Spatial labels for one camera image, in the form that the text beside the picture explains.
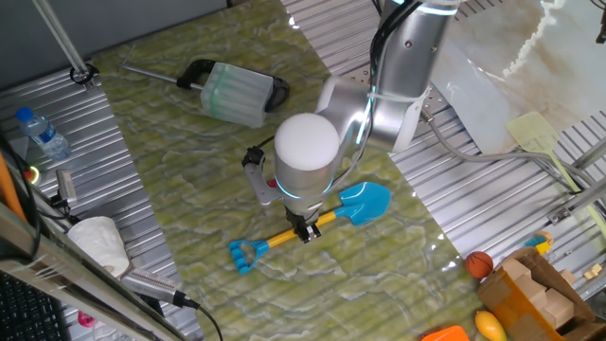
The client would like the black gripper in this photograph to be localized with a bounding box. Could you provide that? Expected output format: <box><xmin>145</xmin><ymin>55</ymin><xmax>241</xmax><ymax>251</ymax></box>
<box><xmin>283</xmin><ymin>210</ymin><xmax>323</xmax><ymax>244</ymax></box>

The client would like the blue and yellow toy shovel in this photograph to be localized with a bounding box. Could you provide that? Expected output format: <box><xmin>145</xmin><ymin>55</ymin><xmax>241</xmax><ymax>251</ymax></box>
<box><xmin>228</xmin><ymin>181</ymin><xmax>392</xmax><ymax>275</ymax></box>

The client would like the pink plastic object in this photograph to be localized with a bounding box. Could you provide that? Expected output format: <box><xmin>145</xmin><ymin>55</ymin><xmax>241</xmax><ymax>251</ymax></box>
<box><xmin>77</xmin><ymin>310</ymin><xmax>98</xmax><ymax>330</ymax></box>

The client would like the green marbled table mat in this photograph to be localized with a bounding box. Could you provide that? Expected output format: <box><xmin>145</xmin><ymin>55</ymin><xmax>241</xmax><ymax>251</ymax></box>
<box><xmin>92</xmin><ymin>0</ymin><xmax>484</xmax><ymax>341</ymax></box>

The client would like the translucent plastic tip box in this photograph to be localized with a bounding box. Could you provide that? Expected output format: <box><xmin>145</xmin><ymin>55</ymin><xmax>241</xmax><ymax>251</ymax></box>
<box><xmin>199</xmin><ymin>61</ymin><xmax>276</xmax><ymax>130</ymax></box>

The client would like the orange plastic toy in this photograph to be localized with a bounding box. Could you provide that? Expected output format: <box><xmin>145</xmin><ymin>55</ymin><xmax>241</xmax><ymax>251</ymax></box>
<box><xmin>419</xmin><ymin>325</ymin><xmax>471</xmax><ymax>341</ymax></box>

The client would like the small orange toy basketball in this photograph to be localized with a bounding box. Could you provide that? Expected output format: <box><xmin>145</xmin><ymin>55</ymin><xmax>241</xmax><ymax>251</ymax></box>
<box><xmin>464</xmin><ymin>250</ymin><xmax>495</xmax><ymax>280</ymax></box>

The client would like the yellow toy mango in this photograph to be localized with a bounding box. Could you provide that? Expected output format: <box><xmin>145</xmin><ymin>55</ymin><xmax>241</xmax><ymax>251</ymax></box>
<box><xmin>474</xmin><ymin>310</ymin><xmax>508</xmax><ymax>341</ymax></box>

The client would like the brown cardboard box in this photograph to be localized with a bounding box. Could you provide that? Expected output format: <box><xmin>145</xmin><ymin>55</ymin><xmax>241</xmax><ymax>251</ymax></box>
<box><xmin>476</xmin><ymin>245</ymin><xmax>606</xmax><ymax>341</ymax></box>

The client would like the white toilet paper roll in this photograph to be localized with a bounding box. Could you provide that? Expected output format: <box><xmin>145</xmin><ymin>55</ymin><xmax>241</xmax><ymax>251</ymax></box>
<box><xmin>66</xmin><ymin>216</ymin><xmax>132</xmax><ymax>278</ymax></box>

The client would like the plain wooden block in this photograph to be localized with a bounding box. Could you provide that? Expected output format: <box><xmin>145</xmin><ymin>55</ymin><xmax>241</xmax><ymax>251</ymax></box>
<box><xmin>514</xmin><ymin>273</ymin><xmax>548</xmax><ymax>309</ymax></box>
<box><xmin>501</xmin><ymin>258</ymin><xmax>532</xmax><ymax>281</ymax></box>
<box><xmin>543</xmin><ymin>287</ymin><xmax>577</xmax><ymax>329</ymax></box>

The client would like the pale yellow fly swatter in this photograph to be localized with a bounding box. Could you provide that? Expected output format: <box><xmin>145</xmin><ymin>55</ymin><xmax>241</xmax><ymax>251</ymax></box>
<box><xmin>505</xmin><ymin>111</ymin><xmax>606</xmax><ymax>238</ymax></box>

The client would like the clear water bottle blue cap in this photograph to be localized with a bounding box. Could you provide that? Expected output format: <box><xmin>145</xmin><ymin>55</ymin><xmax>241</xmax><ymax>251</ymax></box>
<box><xmin>15</xmin><ymin>106</ymin><xmax>72</xmax><ymax>161</ymax></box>

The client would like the red emergency stop button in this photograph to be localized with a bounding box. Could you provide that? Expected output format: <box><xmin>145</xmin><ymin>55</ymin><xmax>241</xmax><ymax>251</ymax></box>
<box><xmin>23</xmin><ymin>165</ymin><xmax>43</xmax><ymax>186</ymax></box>

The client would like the black keyboard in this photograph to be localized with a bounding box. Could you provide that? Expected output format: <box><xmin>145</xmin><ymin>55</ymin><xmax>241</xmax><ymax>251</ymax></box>
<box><xmin>0</xmin><ymin>272</ymin><xmax>72</xmax><ymax>341</ymax></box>

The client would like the white marbled sheet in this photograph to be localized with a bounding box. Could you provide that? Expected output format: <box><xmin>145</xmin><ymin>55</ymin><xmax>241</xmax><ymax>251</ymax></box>
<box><xmin>428</xmin><ymin>0</ymin><xmax>606</xmax><ymax>155</ymax></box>

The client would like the aluminium stand pole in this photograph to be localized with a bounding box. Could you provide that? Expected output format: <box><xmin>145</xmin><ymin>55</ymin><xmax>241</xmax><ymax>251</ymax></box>
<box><xmin>31</xmin><ymin>0</ymin><xmax>98</xmax><ymax>91</ymax></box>

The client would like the black hanging device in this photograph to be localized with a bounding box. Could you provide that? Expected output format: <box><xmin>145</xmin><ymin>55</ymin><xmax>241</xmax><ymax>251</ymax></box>
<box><xmin>589</xmin><ymin>0</ymin><xmax>606</xmax><ymax>45</ymax></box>

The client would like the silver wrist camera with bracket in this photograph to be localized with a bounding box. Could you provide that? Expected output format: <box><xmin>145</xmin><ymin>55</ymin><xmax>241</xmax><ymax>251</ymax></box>
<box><xmin>241</xmin><ymin>145</ymin><xmax>285</xmax><ymax>208</ymax></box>

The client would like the black camera cable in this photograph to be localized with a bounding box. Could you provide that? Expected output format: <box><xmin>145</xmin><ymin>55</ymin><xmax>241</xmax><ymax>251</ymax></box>
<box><xmin>182</xmin><ymin>296</ymin><xmax>224</xmax><ymax>341</ymax></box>

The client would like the long silver depth camera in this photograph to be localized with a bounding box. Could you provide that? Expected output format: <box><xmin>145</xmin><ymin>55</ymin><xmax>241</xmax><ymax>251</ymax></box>
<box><xmin>120</xmin><ymin>266</ymin><xmax>186</xmax><ymax>309</ymax></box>

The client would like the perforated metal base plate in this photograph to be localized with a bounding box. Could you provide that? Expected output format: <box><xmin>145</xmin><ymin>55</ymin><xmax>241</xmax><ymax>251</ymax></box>
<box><xmin>345</xmin><ymin>59</ymin><xmax>449</xmax><ymax>135</ymax></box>

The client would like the grey robot cable hose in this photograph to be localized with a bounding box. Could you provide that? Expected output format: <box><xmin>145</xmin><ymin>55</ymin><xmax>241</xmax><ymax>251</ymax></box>
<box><xmin>419</xmin><ymin>106</ymin><xmax>593</xmax><ymax>190</ymax></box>

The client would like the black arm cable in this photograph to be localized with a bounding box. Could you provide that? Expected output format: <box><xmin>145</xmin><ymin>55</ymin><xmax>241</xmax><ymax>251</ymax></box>
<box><xmin>243</xmin><ymin>0</ymin><xmax>422</xmax><ymax>190</ymax></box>

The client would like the aluminium frame bar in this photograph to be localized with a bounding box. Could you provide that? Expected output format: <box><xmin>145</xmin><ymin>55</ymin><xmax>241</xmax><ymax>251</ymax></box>
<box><xmin>0</xmin><ymin>201</ymin><xmax>190</xmax><ymax>341</ymax></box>

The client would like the small grey camera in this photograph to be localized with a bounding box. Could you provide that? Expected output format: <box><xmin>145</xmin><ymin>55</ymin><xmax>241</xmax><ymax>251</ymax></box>
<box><xmin>50</xmin><ymin>169</ymin><xmax>80</xmax><ymax>208</ymax></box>

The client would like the black ring on pole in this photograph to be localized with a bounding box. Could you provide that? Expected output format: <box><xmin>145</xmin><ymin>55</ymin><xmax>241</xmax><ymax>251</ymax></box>
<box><xmin>69</xmin><ymin>63</ymin><xmax>100</xmax><ymax>87</ymax></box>

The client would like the aluminium profile with bracket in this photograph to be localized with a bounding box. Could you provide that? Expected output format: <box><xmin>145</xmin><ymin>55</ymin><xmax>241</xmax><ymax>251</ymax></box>
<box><xmin>548</xmin><ymin>136</ymin><xmax>606</xmax><ymax>226</ymax></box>

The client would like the orange cable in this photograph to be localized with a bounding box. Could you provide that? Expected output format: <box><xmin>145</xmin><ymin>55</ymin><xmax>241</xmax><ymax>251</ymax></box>
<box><xmin>0</xmin><ymin>151</ymin><xmax>27</xmax><ymax>223</ymax></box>

